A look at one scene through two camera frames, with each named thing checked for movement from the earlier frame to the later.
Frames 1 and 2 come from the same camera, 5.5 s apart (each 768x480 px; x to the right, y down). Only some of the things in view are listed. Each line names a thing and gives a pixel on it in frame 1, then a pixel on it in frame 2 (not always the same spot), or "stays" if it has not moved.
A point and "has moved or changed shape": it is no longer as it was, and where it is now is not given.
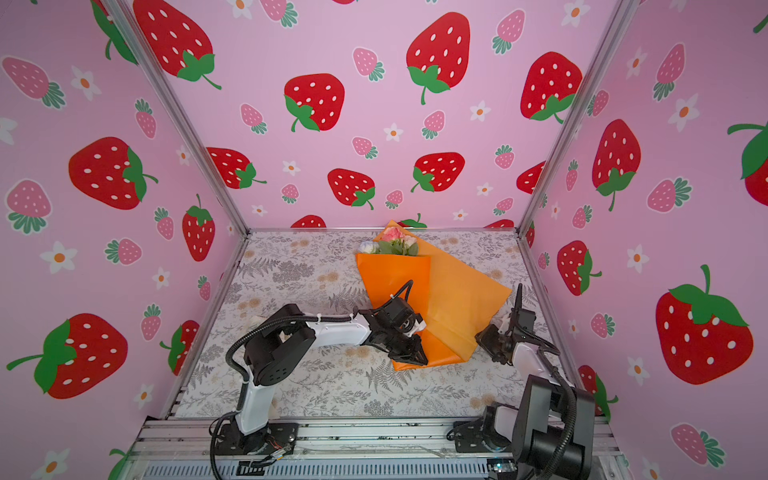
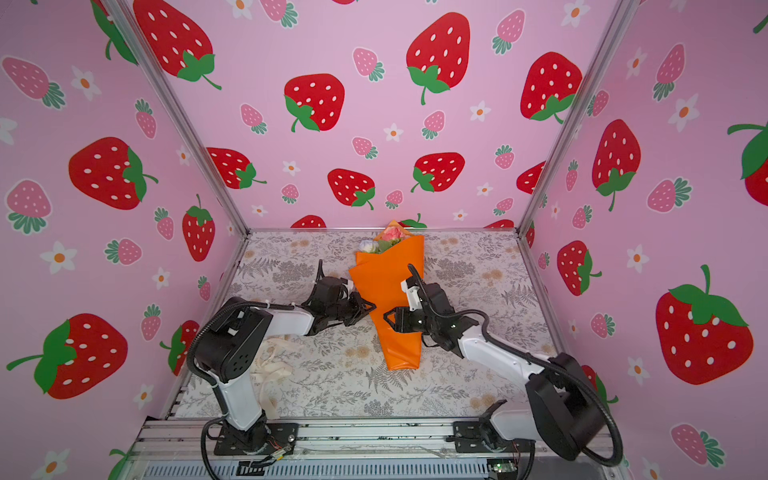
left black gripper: x=412 y=354 -> x=359 y=309
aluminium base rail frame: x=237 y=449 stays
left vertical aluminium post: x=129 y=19 stays
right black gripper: x=486 y=338 -> x=402 y=318
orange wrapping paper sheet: x=453 y=299 has moved or changed shape
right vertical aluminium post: x=619 y=18 stays
